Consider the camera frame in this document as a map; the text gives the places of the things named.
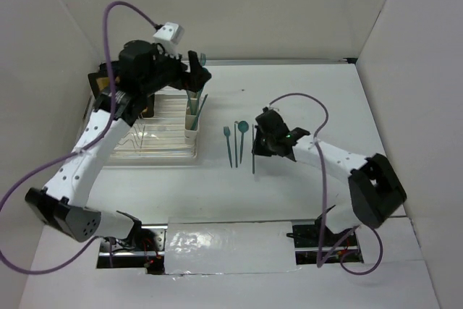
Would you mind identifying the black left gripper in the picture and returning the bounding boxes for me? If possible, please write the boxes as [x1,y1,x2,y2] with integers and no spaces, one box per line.
[141,43,212,96]

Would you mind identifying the teal chopstick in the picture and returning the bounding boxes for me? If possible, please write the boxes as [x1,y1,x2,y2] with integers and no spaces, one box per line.
[192,94,208,131]
[234,121,238,168]
[251,124,255,175]

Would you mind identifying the small teal fork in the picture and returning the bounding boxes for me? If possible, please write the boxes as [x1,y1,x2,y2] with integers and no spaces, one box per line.
[223,126,233,168]

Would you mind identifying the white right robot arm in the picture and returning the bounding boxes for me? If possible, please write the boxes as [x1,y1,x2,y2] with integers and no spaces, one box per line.
[252,108,407,245]

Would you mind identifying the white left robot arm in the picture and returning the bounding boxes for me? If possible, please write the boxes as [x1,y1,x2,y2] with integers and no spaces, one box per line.
[25,41,211,250]

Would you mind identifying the cream utensil holder near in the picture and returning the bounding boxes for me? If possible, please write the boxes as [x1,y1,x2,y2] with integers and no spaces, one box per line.
[184,106,199,145]

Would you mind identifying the clear dish rack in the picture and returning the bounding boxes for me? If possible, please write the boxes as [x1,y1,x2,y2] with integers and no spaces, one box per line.
[107,90,197,166]

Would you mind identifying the black framed yellow plate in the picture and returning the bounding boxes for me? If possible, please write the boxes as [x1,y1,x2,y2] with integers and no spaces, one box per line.
[88,62,156,120]

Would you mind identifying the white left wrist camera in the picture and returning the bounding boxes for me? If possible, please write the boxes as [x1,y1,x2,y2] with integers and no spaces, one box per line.
[153,22,184,56]

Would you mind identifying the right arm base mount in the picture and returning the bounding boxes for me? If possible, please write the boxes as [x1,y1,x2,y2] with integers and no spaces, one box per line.
[286,218,363,266]

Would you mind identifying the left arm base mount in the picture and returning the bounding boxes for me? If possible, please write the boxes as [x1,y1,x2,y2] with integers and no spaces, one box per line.
[96,224,168,275]

